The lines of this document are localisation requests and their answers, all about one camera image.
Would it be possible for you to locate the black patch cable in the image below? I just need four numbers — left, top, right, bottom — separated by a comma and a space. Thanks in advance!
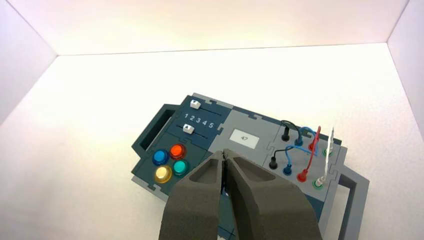
268, 119, 301, 171

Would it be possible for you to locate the blue push button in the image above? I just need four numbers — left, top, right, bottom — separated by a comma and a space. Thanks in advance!
151, 149, 170, 167

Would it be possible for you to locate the white number label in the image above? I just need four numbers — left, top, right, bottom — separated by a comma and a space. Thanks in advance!
229, 128, 261, 150

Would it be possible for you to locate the blue patch cable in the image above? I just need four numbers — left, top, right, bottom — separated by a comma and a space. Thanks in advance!
282, 126, 319, 177

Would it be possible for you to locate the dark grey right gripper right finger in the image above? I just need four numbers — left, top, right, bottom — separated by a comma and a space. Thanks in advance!
224, 149, 324, 240

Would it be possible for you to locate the red patch cable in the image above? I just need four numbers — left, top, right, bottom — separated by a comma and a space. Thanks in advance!
297, 125, 323, 183

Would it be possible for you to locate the grey and teal control box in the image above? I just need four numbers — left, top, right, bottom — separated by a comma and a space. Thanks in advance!
131, 92, 371, 240

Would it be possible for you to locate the white patch cable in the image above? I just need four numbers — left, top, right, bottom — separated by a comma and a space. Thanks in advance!
312, 126, 335, 191

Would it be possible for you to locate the red push button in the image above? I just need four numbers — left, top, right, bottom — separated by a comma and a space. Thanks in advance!
169, 143, 188, 161

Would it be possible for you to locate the yellow push button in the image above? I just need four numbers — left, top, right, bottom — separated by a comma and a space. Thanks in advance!
153, 165, 174, 185

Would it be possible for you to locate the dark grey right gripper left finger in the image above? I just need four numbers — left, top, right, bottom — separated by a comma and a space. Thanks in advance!
158, 149, 227, 240

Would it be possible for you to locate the teal push button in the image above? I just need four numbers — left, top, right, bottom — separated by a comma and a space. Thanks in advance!
172, 159, 191, 177

